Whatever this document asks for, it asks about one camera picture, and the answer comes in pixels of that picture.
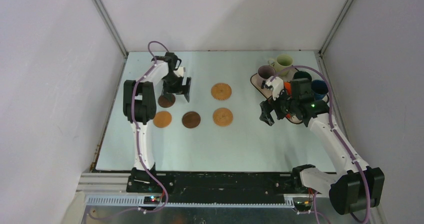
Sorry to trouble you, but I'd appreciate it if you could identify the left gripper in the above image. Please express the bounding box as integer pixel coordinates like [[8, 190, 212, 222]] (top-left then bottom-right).
[[162, 73, 192, 103]]

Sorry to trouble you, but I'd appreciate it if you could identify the dark wood coaster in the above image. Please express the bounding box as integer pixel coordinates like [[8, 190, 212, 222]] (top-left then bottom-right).
[[157, 94, 176, 108], [181, 111, 201, 129]]

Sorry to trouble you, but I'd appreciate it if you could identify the scalloped light wood coaster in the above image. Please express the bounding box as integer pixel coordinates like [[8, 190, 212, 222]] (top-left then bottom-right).
[[210, 82, 232, 101]]

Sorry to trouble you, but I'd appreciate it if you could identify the patterned light wood coaster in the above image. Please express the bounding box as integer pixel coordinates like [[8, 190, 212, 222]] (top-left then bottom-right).
[[212, 107, 234, 127]]

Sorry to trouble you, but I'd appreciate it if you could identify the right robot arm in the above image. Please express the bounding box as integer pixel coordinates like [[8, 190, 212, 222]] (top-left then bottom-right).
[[259, 76, 385, 215]]

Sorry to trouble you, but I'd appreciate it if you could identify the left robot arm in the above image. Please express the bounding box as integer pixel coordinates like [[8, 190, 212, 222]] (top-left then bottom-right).
[[122, 52, 192, 192]]

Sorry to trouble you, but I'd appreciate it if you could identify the wooden serving tray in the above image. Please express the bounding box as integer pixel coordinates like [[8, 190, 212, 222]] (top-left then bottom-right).
[[250, 65, 334, 126]]

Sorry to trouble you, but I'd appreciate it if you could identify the orange mug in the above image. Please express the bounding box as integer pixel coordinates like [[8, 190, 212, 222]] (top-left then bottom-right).
[[283, 81, 292, 96]]

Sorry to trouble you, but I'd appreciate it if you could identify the mauve mug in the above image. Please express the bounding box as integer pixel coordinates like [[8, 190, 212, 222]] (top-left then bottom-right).
[[256, 65, 276, 87]]

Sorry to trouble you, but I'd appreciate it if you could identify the dark green mug back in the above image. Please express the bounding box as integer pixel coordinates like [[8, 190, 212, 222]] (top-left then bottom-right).
[[292, 70, 312, 81]]

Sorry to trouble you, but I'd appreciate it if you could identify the light green mug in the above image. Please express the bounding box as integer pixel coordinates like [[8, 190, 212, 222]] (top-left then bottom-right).
[[267, 54, 294, 77]]

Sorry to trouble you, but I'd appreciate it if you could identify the blue mug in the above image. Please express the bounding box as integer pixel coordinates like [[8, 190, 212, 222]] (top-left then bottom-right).
[[311, 79, 329, 101]]

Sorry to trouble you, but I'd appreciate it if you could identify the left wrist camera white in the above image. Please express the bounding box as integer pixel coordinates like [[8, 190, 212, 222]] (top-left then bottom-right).
[[173, 66, 186, 78]]

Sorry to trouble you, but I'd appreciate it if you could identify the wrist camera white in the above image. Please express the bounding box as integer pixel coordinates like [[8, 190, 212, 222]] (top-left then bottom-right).
[[264, 76, 285, 101], [173, 66, 186, 78]]

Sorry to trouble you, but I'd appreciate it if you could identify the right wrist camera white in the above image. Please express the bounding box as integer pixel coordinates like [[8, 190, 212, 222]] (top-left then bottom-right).
[[264, 76, 285, 101]]

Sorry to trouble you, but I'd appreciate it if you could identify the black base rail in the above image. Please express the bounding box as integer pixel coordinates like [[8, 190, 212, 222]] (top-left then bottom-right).
[[126, 171, 309, 205]]

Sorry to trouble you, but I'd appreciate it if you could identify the aluminium frame rail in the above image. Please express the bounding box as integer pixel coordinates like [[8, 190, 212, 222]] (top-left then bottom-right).
[[76, 173, 379, 210]]

